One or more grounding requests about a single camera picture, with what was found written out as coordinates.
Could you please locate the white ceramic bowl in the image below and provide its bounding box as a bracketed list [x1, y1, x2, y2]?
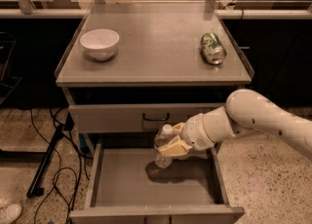
[79, 29, 120, 60]

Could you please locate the grey metal drawer cabinet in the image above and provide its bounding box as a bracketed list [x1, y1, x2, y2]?
[54, 1, 255, 224]

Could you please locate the green soda can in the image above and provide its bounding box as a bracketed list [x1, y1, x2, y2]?
[200, 32, 227, 65]

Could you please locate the black drawer handle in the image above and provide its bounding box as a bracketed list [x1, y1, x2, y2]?
[142, 113, 171, 122]

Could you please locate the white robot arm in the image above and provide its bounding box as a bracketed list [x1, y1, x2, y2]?
[157, 89, 312, 160]

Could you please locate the closed upper drawer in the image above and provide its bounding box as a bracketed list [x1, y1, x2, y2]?
[69, 103, 223, 133]

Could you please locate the open middle drawer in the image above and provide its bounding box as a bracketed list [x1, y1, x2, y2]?
[70, 144, 245, 224]

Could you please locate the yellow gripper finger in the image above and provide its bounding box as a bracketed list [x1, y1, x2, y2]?
[158, 135, 192, 157]
[172, 123, 184, 135]

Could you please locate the white counter rail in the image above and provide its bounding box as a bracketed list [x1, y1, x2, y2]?
[0, 8, 312, 20]

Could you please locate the black stand leg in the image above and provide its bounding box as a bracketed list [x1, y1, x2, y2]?
[26, 117, 73, 198]

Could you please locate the clear plastic water bottle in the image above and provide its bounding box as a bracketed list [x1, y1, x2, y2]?
[154, 125, 173, 168]

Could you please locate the black floor cable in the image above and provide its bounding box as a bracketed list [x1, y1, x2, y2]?
[28, 106, 92, 224]

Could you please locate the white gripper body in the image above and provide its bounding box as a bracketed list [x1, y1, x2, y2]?
[180, 106, 255, 151]

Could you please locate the white shoe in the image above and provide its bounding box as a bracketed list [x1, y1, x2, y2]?
[0, 204, 22, 224]

